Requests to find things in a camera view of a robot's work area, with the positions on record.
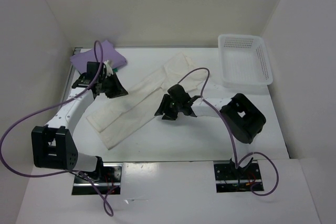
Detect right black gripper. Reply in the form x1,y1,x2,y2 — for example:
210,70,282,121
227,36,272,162
154,93,182,121

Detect white cloth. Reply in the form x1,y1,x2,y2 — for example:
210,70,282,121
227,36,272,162
87,54,198,150

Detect purple t shirt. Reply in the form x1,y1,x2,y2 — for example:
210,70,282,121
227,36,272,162
70,40,128,73

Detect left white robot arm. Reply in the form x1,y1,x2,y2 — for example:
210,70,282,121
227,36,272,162
31,61,128,182

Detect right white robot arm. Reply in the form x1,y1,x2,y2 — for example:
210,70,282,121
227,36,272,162
154,84,266,178

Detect white plastic basket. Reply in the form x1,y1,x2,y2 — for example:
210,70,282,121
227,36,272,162
218,34,273,86

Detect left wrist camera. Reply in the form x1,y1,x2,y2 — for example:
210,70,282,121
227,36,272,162
103,60,114,78

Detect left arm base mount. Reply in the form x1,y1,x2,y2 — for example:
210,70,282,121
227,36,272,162
71,163,122,196

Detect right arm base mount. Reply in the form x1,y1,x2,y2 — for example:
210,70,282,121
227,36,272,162
213,161,264,193

